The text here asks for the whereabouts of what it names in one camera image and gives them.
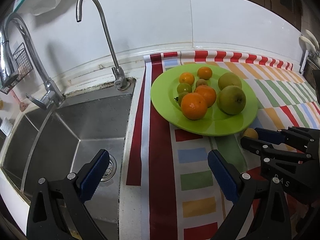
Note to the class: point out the small orange tangerine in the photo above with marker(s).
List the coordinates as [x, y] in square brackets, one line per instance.
[204, 73]
[187, 77]

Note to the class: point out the small green tangerine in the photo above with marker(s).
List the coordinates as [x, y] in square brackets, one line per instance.
[184, 88]

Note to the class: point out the stainless steel sink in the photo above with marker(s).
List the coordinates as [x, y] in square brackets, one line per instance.
[55, 142]

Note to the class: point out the green tangerine with stem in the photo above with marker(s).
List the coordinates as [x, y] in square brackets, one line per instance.
[179, 98]

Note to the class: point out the thin gooseneck faucet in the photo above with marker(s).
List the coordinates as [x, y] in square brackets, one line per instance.
[120, 81]

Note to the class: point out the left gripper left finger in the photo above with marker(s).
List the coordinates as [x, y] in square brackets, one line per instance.
[45, 218]

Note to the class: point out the green plate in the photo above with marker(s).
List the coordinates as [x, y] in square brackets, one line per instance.
[215, 122]

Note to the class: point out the wire sponge basket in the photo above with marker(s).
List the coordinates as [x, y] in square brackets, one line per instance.
[24, 65]

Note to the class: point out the green apple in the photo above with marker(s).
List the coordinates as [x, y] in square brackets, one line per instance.
[231, 100]

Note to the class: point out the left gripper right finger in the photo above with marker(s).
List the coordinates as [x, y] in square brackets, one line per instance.
[271, 220]

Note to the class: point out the brown kiwi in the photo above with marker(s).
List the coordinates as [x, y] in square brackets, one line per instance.
[201, 82]
[251, 133]

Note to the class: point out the large chrome kitchen faucet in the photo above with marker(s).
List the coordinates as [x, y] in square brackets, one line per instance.
[15, 66]

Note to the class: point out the large yellow-green pear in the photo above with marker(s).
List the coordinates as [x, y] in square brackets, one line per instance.
[229, 79]

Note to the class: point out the striped colourful table cloth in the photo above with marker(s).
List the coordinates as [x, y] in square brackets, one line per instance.
[167, 189]

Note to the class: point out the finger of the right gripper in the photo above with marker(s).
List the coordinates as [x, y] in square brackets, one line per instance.
[300, 138]
[266, 150]

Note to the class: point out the large orange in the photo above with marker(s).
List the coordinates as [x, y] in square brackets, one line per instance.
[208, 93]
[194, 106]

